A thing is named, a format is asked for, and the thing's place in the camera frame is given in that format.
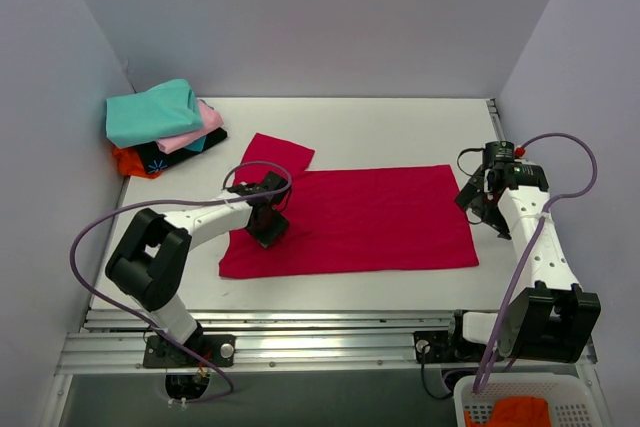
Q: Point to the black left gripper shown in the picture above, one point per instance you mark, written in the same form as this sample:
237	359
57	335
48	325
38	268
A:
270	231

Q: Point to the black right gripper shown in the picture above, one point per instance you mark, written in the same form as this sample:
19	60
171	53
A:
480	202

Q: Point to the red t-shirt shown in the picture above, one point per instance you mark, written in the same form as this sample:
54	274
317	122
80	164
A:
345	221

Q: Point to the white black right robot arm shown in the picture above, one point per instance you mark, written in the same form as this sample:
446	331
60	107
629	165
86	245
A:
546	315

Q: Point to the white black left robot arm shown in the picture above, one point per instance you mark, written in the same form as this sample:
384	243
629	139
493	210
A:
149	261

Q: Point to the orange folded t-shirt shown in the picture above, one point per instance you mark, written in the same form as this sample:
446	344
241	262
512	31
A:
129	164

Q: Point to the teal folded t-shirt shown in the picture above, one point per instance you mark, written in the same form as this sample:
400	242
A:
166	110

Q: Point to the orange t-shirt in basket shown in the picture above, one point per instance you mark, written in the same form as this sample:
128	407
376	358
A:
516	412

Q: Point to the white plastic laundry basket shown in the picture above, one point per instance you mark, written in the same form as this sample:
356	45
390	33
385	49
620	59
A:
570	402

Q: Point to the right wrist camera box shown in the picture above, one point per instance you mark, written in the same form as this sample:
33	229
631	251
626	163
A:
501	152

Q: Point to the aluminium frame rails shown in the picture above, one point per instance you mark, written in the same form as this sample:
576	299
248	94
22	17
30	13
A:
338	345

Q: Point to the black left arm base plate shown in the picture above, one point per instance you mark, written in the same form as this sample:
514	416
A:
219	349

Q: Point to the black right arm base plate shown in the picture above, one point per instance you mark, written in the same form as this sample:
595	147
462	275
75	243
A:
439	346

